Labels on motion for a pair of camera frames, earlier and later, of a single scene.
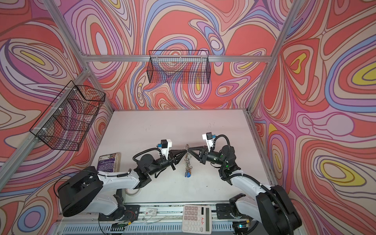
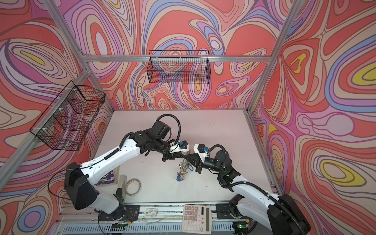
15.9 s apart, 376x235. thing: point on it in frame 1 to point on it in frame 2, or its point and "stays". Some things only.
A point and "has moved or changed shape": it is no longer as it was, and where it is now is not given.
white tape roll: x=133 y=192 stays
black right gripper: x=203 y=151 to x=199 y=164
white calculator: x=197 y=219 stays
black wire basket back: x=179 y=66 stays
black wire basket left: x=65 y=122 stays
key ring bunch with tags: x=188 y=167 has moved or changed shape
